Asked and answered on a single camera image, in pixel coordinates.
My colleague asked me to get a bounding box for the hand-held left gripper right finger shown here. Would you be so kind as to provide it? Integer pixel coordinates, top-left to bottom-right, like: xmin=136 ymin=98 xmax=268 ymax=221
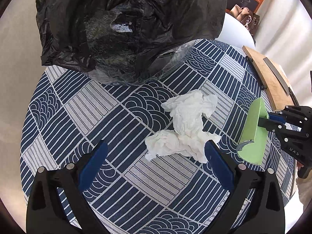
xmin=205 ymin=141 xmax=286 ymax=234

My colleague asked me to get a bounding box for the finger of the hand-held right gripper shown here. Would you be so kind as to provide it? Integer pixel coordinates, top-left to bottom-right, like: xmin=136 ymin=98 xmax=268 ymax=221
xmin=268 ymin=105 xmax=312 ymax=129
xmin=258 ymin=118 xmax=312 ymax=167

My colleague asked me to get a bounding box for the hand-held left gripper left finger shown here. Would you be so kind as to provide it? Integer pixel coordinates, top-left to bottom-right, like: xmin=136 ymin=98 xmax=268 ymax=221
xmin=26 ymin=140 xmax=109 ymax=234

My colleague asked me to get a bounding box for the light green wrapper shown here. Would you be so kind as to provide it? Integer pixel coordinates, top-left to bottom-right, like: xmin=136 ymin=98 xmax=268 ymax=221
xmin=236 ymin=97 xmax=270 ymax=166

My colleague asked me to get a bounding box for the trash bin with black bag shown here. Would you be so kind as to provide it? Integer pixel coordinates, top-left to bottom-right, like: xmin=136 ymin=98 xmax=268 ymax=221
xmin=35 ymin=0 xmax=227 ymax=86

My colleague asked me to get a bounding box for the kitchen knife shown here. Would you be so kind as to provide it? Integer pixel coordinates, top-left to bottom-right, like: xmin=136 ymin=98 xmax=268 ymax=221
xmin=264 ymin=57 xmax=301 ymax=106

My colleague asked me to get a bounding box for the wooden cutting board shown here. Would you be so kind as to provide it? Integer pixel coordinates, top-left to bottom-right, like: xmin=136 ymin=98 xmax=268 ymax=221
xmin=242 ymin=45 xmax=296 ymax=111

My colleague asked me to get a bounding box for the blue patterned tablecloth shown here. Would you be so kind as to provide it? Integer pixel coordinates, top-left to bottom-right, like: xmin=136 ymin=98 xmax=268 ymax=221
xmin=20 ymin=38 xmax=301 ymax=234

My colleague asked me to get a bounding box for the brown handbag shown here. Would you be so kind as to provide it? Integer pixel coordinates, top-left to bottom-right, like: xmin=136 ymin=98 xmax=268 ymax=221
xmin=241 ymin=13 xmax=260 ymax=33

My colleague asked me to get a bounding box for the white chair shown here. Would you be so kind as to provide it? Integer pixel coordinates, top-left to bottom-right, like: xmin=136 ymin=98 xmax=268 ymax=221
xmin=216 ymin=12 xmax=256 ymax=48

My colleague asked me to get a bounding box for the brown paper bag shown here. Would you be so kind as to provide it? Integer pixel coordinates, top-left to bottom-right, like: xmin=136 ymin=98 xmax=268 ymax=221
xmin=230 ymin=5 xmax=253 ymax=20

